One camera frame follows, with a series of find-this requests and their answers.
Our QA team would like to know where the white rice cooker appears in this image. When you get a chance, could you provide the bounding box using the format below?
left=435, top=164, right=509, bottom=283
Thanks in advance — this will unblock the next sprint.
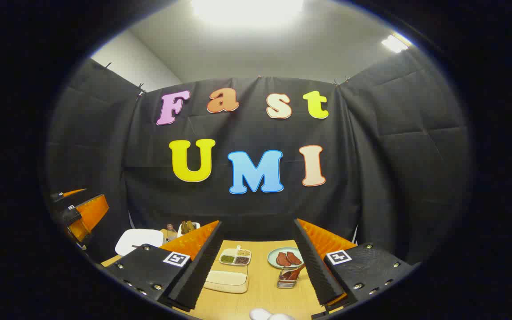
left=115, top=228, right=164, bottom=257

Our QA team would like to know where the metal wire chopstick holder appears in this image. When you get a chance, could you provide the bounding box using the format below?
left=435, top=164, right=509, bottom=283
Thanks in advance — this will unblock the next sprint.
left=277, top=267, right=301, bottom=289

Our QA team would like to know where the white toaster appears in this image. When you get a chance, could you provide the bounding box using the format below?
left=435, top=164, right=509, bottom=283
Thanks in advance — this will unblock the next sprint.
left=177, top=221, right=201, bottom=238

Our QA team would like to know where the pale green plate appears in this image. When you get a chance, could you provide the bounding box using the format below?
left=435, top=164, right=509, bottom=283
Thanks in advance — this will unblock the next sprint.
left=267, top=247, right=304, bottom=270

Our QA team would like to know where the clear box of rice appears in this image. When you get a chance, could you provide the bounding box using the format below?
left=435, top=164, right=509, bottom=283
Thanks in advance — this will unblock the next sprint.
left=203, top=262, right=250, bottom=294

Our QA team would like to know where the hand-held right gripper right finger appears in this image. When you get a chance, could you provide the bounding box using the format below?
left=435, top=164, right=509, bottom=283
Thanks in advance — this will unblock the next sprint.
left=292, top=218, right=421, bottom=319

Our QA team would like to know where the black backdrop cloth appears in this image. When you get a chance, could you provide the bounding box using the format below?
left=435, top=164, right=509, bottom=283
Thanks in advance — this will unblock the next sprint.
left=45, top=47, right=472, bottom=267

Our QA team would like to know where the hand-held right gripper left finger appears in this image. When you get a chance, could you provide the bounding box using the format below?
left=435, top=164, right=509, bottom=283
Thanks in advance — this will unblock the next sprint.
left=103, top=220, right=224, bottom=312

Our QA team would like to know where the white divided dish of beans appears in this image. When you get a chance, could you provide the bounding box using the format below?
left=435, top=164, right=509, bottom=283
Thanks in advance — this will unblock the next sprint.
left=219, top=246, right=252, bottom=266

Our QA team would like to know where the wooden spoon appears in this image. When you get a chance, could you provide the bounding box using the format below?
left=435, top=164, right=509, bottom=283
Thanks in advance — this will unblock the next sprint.
left=281, top=263, right=305, bottom=280

